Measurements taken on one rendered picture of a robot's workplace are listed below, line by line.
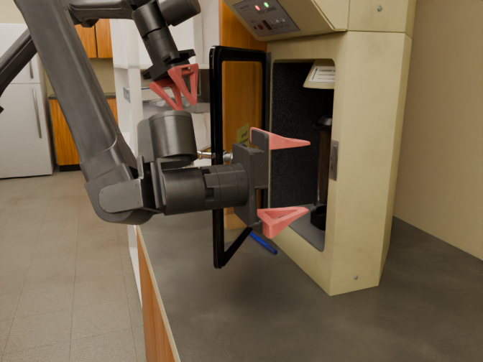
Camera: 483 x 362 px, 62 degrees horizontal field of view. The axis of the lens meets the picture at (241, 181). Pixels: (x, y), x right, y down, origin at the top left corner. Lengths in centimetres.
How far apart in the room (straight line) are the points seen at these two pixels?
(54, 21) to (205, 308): 52
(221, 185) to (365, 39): 35
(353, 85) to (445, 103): 46
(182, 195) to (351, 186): 35
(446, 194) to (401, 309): 42
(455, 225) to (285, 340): 60
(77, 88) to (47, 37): 9
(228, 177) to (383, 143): 34
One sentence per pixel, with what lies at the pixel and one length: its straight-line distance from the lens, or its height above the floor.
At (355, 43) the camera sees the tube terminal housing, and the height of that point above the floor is 139.
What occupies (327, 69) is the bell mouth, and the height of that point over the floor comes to 135.
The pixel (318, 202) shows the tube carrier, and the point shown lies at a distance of 89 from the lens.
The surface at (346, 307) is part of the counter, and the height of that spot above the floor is 94.
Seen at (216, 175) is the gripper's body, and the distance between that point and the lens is 50.
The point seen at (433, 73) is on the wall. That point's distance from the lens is 116.
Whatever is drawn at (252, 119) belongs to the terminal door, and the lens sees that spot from 88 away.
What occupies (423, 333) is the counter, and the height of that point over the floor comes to 94.
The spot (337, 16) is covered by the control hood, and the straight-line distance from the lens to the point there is 68.
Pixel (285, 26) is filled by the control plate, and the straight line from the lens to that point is 79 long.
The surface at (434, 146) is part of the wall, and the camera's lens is 116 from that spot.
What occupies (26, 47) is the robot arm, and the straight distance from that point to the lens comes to 124.
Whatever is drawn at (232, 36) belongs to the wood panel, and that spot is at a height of 142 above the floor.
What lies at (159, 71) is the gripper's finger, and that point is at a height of 135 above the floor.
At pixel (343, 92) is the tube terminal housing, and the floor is 132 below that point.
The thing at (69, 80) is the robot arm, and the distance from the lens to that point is 59.
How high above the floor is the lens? 136
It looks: 16 degrees down
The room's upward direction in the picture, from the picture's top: straight up
